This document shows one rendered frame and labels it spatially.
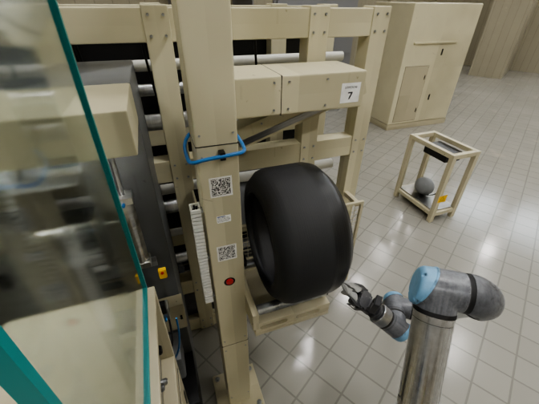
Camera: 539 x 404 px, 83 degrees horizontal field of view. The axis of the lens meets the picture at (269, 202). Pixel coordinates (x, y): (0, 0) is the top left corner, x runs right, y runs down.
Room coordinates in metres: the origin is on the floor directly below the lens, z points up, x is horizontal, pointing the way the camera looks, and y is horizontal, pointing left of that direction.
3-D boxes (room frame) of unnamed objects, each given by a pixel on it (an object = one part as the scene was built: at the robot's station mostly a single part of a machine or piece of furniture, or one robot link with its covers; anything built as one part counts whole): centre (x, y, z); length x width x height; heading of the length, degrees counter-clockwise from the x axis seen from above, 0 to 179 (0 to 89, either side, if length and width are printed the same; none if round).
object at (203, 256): (0.85, 0.25, 1.19); 0.05 x 0.04 x 0.48; 20
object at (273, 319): (0.89, -0.10, 0.83); 0.36 x 0.09 x 0.06; 110
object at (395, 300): (0.90, -0.59, 0.84); 0.12 x 0.12 x 0.09; 75
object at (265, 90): (1.34, -0.07, 1.71); 0.61 x 0.25 x 0.15; 110
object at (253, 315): (0.96, 0.11, 0.90); 0.40 x 0.03 x 0.10; 20
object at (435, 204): (2.99, -1.81, 0.40); 0.60 x 0.35 x 0.80; 20
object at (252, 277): (1.02, -0.05, 0.80); 0.37 x 0.36 x 0.02; 20
